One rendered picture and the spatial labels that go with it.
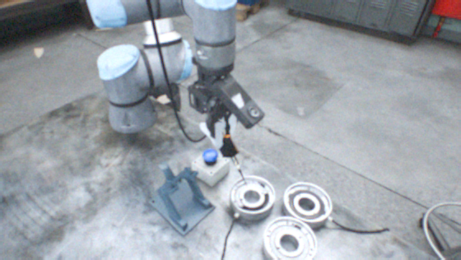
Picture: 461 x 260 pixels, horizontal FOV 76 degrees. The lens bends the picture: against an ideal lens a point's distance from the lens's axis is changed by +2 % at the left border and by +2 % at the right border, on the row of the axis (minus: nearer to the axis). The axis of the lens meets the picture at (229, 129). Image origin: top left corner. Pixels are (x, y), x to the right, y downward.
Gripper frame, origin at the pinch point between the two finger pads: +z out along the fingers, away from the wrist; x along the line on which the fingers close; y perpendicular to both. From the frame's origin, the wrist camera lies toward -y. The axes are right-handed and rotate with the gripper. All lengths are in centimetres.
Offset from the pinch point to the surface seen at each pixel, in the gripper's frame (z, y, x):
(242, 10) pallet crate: 79, 212, -257
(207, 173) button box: 8.6, 1.9, 4.3
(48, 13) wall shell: 82, 387, -88
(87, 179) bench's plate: 13.1, 26.3, 24.2
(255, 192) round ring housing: 11.1, -9.5, -0.6
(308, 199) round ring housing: 10.9, -19.8, -7.4
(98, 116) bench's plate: 13, 49, 9
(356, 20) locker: 78, 88, -318
